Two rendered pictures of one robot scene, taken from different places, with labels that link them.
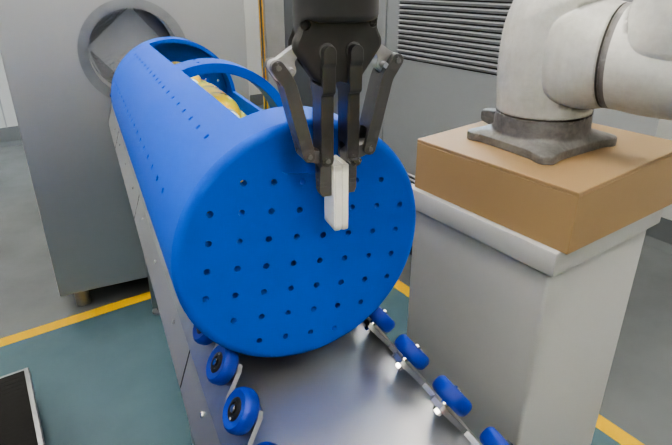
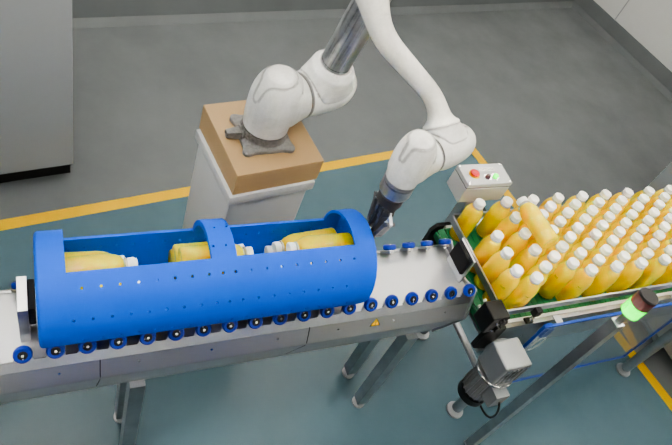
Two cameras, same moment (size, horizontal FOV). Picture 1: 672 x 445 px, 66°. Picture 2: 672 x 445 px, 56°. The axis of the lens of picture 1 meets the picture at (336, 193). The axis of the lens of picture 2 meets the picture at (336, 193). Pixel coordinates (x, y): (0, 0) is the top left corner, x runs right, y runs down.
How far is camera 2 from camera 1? 1.91 m
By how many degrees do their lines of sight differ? 81
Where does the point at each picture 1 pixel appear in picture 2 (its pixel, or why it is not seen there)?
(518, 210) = (297, 176)
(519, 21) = (283, 108)
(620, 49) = (319, 104)
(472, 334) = not seen: hidden behind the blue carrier
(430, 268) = (239, 219)
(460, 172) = (266, 177)
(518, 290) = (292, 199)
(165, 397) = not seen: outside the picture
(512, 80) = (277, 128)
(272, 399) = not seen: hidden behind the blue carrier
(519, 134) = (276, 145)
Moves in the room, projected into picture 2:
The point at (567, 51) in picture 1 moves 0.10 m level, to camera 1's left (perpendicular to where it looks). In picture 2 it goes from (301, 111) to (296, 132)
